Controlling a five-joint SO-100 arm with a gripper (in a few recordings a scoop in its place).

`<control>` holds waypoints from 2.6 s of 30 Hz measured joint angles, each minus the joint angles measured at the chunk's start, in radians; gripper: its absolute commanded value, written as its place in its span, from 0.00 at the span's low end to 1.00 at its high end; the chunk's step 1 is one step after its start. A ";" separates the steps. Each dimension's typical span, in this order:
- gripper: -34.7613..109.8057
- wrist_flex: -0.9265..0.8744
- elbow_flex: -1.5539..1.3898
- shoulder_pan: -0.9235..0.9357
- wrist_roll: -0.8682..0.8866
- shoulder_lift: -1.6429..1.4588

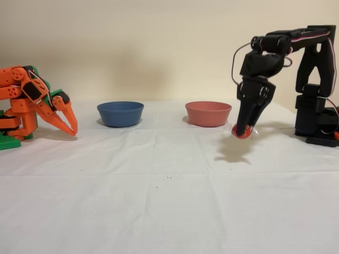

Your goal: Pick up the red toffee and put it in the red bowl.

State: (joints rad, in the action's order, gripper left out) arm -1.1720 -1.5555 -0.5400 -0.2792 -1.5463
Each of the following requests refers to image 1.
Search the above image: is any red white gripper cable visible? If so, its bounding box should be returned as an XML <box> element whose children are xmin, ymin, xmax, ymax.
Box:
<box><xmin>230</xmin><ymin>42</ymin><xmax>254</xmax><ymax>85</ymax></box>

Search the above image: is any red bowl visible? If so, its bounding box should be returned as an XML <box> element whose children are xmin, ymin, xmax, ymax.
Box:
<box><xmin>184</xmin><ymin>101</ymin><xmax>233</xmax><ymax>128</ymax></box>

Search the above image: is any red candy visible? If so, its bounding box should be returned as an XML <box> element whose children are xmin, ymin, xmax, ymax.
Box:
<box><xmin>224</xmin><ymin>123</ymin><xmax>259</xmax><ymax>140</ymax></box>

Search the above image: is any thin dark servo cable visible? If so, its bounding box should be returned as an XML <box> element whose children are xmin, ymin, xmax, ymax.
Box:
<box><xmin>28</xmin><ymin>69</ymin><xmax>52</xmax><ymax>100</ymax></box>

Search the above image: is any white tablecloth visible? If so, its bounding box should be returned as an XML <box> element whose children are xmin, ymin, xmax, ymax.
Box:
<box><xmin>0</xmin><ymin>99</ymin><xmax>339</xmax><ymax>254</ymax></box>

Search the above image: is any blue bowl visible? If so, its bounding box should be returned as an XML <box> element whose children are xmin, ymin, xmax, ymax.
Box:
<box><xmin>96</xmin><ymin>101</ymin><xmax>145</xmax><ymax>128</ymax></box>

